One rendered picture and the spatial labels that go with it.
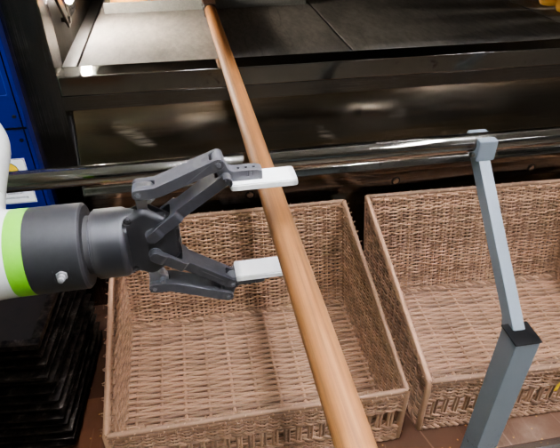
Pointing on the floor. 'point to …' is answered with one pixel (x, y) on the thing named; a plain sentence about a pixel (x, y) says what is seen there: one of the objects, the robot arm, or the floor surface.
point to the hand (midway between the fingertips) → (280, 224)
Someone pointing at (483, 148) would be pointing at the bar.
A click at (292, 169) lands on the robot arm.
